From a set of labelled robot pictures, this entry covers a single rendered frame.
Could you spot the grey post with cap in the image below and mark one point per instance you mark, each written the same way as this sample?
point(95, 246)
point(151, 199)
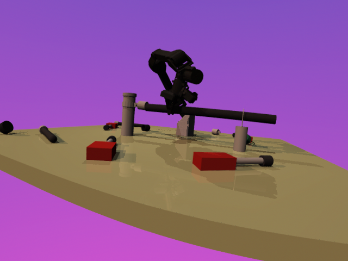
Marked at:
point(128, 115)

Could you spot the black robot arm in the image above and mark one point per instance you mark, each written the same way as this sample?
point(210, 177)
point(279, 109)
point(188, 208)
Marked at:
point(184, 72)

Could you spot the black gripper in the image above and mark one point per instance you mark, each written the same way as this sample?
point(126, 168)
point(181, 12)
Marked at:
point(171, 96)

